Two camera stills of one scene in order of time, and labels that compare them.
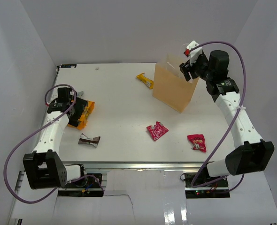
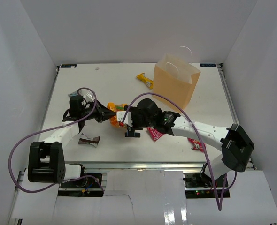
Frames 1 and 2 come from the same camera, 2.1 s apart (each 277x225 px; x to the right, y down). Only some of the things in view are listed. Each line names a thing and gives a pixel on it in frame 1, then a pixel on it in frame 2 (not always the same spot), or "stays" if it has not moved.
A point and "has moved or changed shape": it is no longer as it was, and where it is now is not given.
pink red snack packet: x=157 y=131 stays
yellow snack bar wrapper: x=149 y=82 stays
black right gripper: x=187 y=68 -> x=131 y=131
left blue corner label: x=68 y=66 stays
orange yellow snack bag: x=88 y=109 has moved or changed shape
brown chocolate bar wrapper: x=84 y=139 stays
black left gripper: x=80 y=104 -> x=103 y=113
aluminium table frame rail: x=142 y=164 stays
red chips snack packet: x=198 y=141 stays
